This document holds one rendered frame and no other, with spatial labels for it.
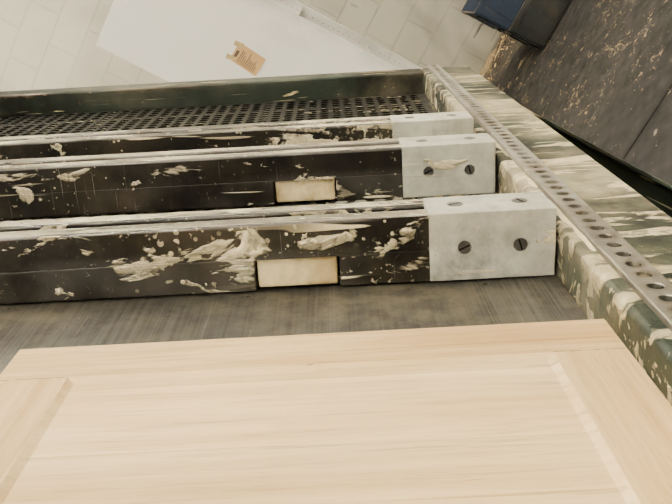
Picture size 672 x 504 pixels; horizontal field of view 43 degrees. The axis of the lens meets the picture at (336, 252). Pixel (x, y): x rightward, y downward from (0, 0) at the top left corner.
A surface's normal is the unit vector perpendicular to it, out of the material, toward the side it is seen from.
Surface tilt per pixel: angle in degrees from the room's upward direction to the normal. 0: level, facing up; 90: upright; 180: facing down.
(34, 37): 90
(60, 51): 90
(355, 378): 60
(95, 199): 90
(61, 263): 90
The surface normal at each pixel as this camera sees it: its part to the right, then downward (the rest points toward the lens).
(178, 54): -0.01, 0.36
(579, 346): -0.05, -0.94
